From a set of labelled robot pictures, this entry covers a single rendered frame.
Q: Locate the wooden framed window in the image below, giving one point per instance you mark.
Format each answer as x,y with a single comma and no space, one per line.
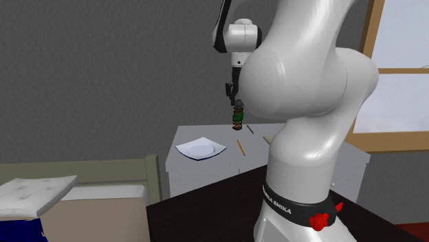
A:
399,100

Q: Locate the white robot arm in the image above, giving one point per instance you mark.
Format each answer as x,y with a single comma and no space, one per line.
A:
301,83

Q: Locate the orange pencil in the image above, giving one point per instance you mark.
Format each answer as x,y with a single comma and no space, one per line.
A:
241,147

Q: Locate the tan flat board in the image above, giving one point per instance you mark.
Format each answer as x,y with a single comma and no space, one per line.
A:
268,139

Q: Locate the bed with green frame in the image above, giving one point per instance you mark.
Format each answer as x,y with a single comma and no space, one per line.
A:
100,214

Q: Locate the dark robot stand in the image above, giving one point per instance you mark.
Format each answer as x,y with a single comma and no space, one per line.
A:
207,214

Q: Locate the grey pen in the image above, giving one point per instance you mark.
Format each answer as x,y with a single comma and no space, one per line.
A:
250,129

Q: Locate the grey chest of drawers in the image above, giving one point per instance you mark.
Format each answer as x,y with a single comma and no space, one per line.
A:
201,174

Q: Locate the white pillow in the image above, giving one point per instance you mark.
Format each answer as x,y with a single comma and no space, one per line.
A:
30,196

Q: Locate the white square plate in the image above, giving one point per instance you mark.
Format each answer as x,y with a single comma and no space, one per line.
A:
201,149

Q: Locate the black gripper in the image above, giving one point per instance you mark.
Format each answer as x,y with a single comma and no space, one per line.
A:
236,75

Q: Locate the blue blanket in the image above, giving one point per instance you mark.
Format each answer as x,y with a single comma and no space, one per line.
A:
20,231

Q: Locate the green and brown figure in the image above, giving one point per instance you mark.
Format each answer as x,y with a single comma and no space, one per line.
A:
238,117

